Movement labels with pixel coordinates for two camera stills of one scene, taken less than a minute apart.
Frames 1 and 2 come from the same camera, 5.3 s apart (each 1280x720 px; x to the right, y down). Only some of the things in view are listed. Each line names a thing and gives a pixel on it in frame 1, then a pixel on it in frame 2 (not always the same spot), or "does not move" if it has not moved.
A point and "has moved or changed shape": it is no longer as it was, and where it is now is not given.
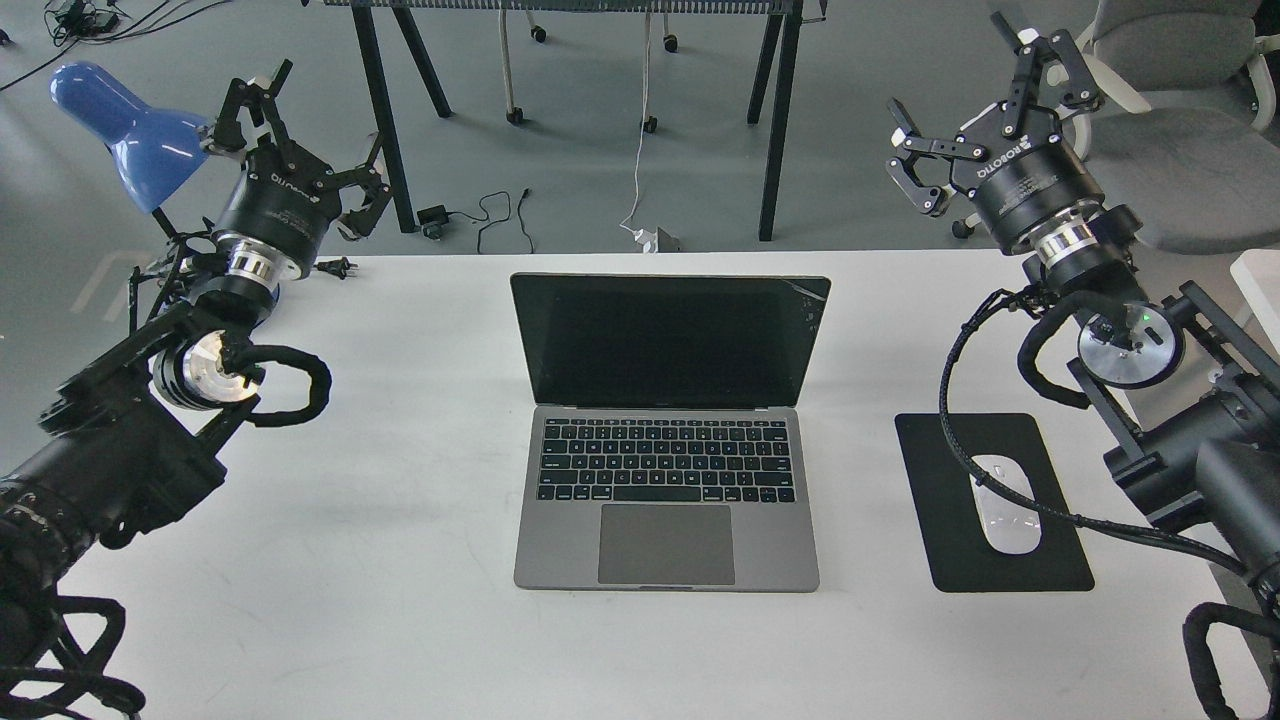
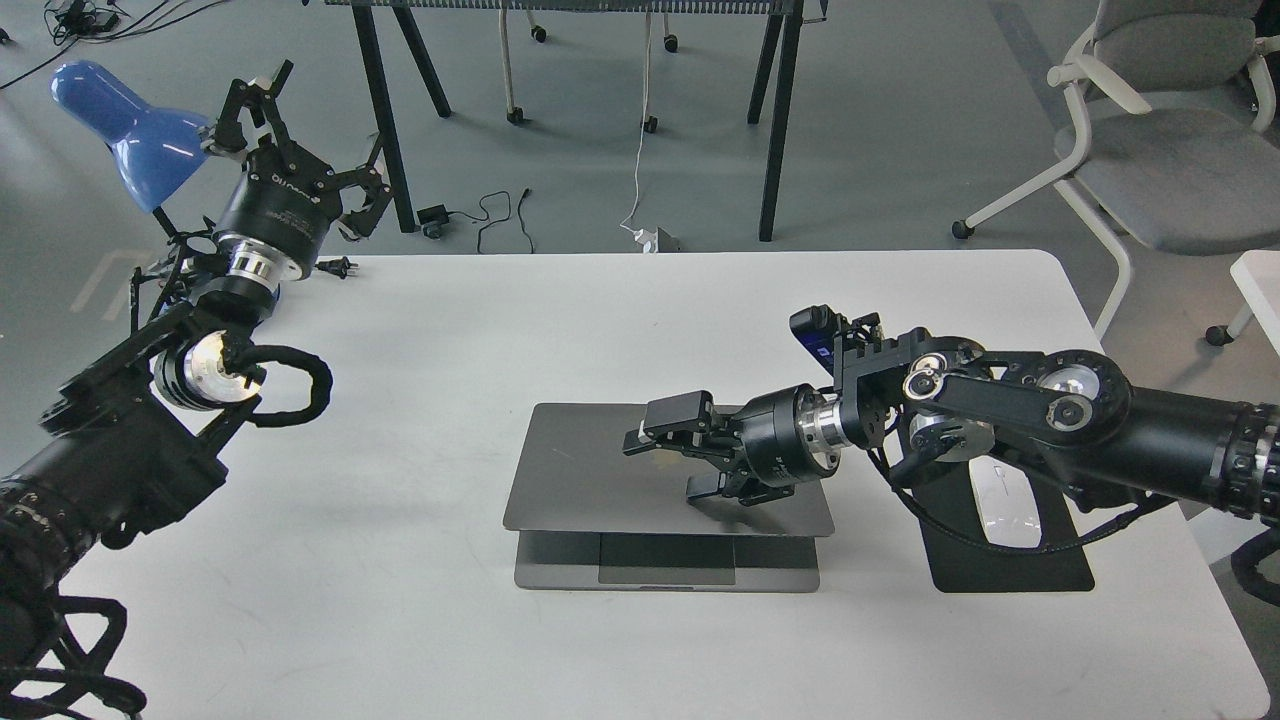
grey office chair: [1183, 136] does not move
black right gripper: [1013, 161] to [786, 438]
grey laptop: [667, 448] has moved or changed shape
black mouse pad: [959, 555] does not move
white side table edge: [1257, 274] does not move
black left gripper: [284, 196] does not move
